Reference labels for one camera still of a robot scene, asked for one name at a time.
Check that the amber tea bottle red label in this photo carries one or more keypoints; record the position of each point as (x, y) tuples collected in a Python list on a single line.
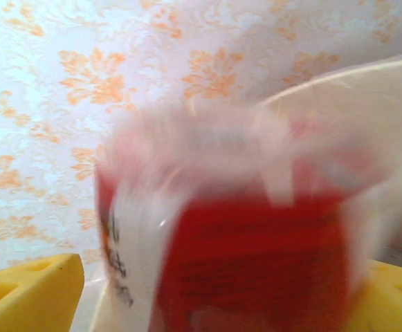
[(249, 259)]

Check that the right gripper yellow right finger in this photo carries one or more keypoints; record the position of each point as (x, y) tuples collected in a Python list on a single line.
[(394, 301)]

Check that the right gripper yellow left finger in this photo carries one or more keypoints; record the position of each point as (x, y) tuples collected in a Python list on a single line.
[(31, 294)]

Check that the white plastic bin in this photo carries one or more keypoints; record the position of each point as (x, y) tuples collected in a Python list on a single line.
[(360, 79)]

